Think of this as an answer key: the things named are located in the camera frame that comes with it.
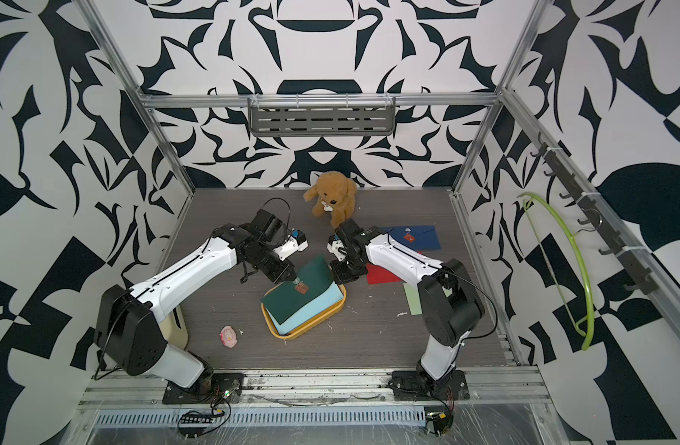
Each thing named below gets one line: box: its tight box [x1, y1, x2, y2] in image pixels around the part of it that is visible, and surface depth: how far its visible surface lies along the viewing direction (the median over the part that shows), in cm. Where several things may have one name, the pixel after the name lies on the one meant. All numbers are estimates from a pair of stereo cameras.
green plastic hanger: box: [516, 191, 594, 352], surface depth 62 cm
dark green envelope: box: [260, 254, 335, 326], surface depth 84 cm
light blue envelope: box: [264, 280, 344, 336], surface depth 86 cm
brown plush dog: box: [303, 170, 358, 229], surface depth 101 cm
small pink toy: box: [219, 324, 239, 349], surface depth 83 cm
